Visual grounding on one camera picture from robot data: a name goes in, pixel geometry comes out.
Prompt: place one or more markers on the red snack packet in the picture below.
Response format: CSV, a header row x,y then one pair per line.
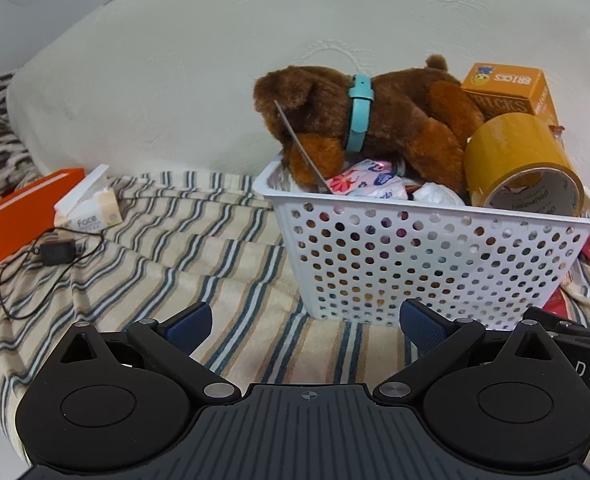
x,y
560,305

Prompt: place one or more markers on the plain orange box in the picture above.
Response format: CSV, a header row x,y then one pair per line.
x,y
15,220

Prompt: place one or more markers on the brown plush dog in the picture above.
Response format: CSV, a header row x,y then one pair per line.
x,y
405,105

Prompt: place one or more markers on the floral print tissue packet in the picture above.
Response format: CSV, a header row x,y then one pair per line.
x,y
360,180

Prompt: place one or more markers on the white perforated plastic basket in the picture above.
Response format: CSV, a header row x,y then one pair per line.
x,y
375,240

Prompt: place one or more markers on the white beige tissue packet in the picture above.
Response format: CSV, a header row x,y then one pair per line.
x,y
87,210

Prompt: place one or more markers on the white pillow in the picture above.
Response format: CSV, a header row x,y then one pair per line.
x,y
175,85

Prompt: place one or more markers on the black paper hang tag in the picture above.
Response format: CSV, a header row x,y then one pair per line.
x,y
300,145

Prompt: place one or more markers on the yellow tape roll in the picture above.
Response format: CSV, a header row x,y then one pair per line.
x,y
515,155

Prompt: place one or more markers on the striped bed sheet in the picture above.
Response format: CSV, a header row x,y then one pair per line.
x,y
175,270

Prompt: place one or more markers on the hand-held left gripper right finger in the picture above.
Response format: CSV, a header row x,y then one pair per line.
x,y
422,327

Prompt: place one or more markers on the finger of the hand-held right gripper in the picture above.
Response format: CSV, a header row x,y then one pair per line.
x,y
575,322

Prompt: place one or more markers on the orange cartoon print box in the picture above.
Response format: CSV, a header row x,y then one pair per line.
x,y
505,95

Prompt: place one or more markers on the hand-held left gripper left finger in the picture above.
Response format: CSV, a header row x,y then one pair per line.
x,y
190,327

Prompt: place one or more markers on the white plastic bag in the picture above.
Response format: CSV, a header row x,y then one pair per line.
x,y
437,195

